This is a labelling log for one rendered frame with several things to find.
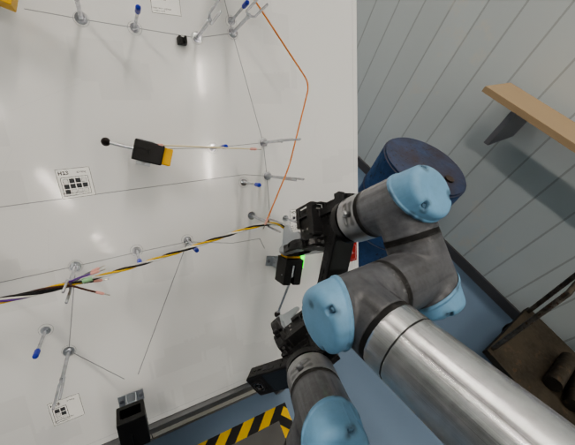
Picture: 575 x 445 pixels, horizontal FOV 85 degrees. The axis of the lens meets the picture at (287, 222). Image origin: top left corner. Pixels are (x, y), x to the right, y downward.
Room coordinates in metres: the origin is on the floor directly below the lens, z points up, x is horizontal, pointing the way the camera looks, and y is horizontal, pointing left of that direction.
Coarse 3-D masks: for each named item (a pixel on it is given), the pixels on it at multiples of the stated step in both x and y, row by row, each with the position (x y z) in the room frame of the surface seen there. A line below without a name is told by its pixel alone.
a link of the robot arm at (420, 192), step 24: (432, 168) 0.37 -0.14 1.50; (360, 192) 0.37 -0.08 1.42; (384, 192) 0.34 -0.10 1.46; (408, 192) 0.32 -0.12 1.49; (432, 192) 0.33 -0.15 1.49; (360, 216) 0.34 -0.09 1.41; (384, 216) 0.32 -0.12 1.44; (408, 216) 0.31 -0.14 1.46; (432, 216) 0.31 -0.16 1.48; (384, 240) 0.31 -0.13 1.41
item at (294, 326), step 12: (300, 312) 0.29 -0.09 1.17; (288, 324) 0.27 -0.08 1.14; (300, 324) 0.26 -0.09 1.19; (288, 336) 0.24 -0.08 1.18; (300, 336) 0.24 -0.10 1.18; (288, 348) 0.22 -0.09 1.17; (300, 348) 0.22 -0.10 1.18; (312, 348) 0.21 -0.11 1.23; (288, 360) 0.19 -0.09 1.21; (336, 360) 0.21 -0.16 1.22
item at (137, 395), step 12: (120, 396) 0.09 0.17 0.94; (132, 396) 0.10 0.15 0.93; (144, 396) 0.11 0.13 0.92; (120, 408) 0.07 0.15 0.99; (132, 408) 0.08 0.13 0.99; (144, 408) 0.08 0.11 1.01; (120, 420) 0.05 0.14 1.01; (132, 420) 0.06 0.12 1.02; (144, 420) 0.07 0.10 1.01; (120, 432) 0.04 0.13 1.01; (132, 432) 0.05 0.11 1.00; (144, 432) 0.05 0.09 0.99; (120, 444) 0.03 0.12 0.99; (132, 444) 0.03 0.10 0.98; (144, 444) 0.04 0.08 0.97
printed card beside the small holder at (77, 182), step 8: (72, 168) 0.31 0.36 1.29; (80, 168) 0.32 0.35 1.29; (88, 168) 0.33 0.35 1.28; (56, 176) 0.29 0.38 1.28; (64, 176) 0.30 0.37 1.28; (72, 176) 0.31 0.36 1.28; (80, 176) 0.31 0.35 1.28; (88, 176) 0.32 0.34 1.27; (64, 184) 0.29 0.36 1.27; (72, 184) 0.30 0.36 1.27; (80, 184) 0.31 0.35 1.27; (88, 184) 0.31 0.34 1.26; (64, 192) 0.28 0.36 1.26; (72, 192) 0.29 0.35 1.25; (80, 192) 0.30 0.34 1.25; (88, 192) 0.30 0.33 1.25
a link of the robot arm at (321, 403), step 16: (320, 368) 0.17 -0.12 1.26; (304, 384) 0.14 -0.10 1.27; (320, 384) 0.14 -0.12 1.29; (336, 384) 0.15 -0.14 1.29; (304, 400) 0.12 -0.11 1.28; (320, 400) 0.12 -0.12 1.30; (336, 400) 0.13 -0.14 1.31; (304, 416) 0.10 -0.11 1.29; (320, 416) 0.10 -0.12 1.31; (336, 416) 0.11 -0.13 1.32; (352, 416) 0.11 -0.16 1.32; (304, 432) 0.09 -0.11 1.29; (320, 432) 0.09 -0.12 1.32; (336, 432) 0.09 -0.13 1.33; (352, 432) 0.10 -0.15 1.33
